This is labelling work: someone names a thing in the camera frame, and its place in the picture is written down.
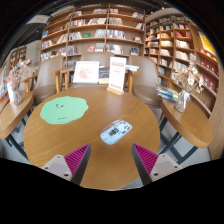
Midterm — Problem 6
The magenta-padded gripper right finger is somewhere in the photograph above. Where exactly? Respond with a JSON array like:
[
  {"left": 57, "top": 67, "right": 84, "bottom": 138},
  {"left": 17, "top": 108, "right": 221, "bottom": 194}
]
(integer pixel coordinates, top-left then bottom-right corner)
[{"left": 131, "top": 143, "right": 183, "bottom": 186}]

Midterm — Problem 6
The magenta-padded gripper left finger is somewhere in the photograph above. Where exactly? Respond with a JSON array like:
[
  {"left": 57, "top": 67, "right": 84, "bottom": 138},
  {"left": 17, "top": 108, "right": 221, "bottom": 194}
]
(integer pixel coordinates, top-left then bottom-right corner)
[{"left": 41, "top": 143, "right": 92, "bottom": 186}]

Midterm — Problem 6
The transparent blue computer mouse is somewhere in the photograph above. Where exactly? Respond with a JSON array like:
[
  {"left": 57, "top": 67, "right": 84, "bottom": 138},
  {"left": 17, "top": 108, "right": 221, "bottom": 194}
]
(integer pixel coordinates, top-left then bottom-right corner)
[{"left": 99, "top": 119, "right": 133, "bottom": 146}]

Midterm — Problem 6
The green blob-shaped mouse pad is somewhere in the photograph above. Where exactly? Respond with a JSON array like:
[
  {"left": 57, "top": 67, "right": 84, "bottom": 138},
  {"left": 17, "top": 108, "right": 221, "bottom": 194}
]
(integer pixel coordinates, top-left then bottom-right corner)
[{"left": 39, "top": 95, "right": 90, "bottom": 125}]

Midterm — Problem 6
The round wooden side table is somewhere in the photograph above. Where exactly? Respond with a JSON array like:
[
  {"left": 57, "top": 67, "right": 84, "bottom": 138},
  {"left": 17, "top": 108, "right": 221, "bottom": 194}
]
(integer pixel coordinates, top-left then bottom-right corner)
[
  {"left": 159, "top": 98, "right": 214, "bottom": 164},
  {"left": 0, "top": 91, "right": 35, "bottom": 158}
]

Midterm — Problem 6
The colourful book pile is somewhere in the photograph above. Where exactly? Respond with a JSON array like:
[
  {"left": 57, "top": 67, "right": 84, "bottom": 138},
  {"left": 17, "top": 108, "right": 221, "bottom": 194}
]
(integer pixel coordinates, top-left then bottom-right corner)
[{"left": 156, "top": 84, "right": 180, "bottom": 102}]

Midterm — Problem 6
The glass vase with dried flowers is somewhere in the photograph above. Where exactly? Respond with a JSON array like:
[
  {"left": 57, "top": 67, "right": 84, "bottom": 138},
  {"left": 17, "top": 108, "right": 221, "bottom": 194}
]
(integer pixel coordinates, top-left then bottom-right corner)
[
  {"left": 173, "top": 53, "right": 205, "bottom": 113},
  {"left": 6, "top": 59, "right": 36, "bottom": 106}
]

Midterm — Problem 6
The beige padded wooden armchair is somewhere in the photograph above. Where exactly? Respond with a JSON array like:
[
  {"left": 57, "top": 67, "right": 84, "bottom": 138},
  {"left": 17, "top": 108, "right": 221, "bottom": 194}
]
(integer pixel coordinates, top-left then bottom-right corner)
[
  {"left": 128, "top": 54, "right": 164, "bottom": 108},
  {"left": 63, "top": 51, "right": 134, "bottom": 89},
  {"left": 31, "top": 55, "right": 68, "bottom": 104}
]

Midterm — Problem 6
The white framed picture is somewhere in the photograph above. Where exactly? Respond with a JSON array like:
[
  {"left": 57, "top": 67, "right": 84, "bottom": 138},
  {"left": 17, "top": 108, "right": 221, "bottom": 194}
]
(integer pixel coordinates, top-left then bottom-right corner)
[{"left": 72, "top": 60, "right": 100, "bottom": 85}]

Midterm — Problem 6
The dark book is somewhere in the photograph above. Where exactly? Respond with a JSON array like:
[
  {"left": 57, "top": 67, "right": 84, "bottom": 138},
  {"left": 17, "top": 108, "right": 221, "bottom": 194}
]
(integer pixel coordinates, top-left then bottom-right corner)
[{"left": 98, "top": 66, "right": 111, "bottom": 85}]

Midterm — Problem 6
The white sign on wooden base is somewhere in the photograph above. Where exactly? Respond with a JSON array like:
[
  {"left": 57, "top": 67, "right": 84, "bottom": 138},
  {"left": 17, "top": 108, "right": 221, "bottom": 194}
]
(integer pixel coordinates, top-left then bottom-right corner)
[{"left": 106, "top": 56, "right": 128, "bottom": 96}]

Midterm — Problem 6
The small distant bookshelf unit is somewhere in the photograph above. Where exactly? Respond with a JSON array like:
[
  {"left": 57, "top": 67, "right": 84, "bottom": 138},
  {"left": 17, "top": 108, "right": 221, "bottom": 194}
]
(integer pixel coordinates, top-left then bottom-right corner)
[{"left": 8, "top": 45, "right": 28, "bottom": 69}]

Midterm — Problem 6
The curved wooden bookshelf unit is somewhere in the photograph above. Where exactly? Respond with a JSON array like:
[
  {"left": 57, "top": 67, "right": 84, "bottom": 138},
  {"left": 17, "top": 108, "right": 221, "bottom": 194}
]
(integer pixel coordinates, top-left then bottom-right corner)
[{"left": 144, "top": 8, "right": 221, "bottom": 118}]

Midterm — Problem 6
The wide wooden bookshelf unit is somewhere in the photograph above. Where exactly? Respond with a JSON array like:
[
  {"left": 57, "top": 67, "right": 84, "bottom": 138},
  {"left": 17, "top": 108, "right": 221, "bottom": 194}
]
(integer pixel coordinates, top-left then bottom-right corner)
[{"left": 39, "top": 3, "right": 147, "bottom": 68}]

